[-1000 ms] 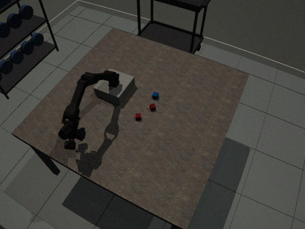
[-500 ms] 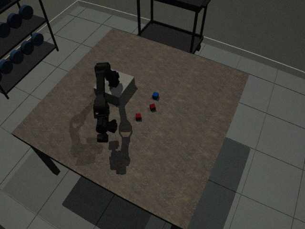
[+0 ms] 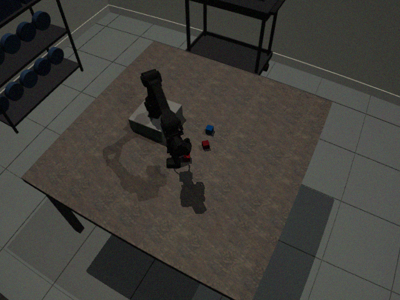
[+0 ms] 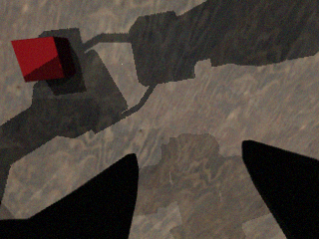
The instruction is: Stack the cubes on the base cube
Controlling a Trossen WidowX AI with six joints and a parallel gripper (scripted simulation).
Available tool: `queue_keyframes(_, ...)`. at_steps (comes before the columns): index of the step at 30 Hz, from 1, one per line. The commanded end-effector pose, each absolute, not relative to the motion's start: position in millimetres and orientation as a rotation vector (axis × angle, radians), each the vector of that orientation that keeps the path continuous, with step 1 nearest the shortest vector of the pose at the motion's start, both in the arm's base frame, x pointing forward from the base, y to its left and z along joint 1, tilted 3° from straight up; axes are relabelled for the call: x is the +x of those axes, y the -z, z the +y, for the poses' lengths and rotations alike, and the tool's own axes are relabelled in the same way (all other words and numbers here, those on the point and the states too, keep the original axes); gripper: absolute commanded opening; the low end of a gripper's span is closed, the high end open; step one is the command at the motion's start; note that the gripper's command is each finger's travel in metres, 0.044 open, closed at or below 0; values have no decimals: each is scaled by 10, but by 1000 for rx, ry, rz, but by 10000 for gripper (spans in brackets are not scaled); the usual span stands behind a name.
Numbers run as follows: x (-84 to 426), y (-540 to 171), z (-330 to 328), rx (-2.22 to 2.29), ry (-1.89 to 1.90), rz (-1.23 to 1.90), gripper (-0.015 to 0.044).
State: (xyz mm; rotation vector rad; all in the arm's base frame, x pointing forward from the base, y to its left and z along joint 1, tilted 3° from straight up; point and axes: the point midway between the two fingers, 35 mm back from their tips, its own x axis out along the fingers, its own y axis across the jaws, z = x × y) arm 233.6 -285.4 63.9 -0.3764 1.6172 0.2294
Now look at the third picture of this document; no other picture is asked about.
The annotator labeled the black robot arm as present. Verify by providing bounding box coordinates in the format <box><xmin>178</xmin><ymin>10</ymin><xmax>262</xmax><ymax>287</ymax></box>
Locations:
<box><xmin>140</xmin><ymin>69</ymin><xmax>192</xmax><ymax>157</ymax></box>

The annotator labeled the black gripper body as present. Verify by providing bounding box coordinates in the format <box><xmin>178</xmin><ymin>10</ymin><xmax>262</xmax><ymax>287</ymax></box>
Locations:
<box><xmin>166</xmin><ymin>141</ymin><xmax>181</xmax><ymax>169</ymax></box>

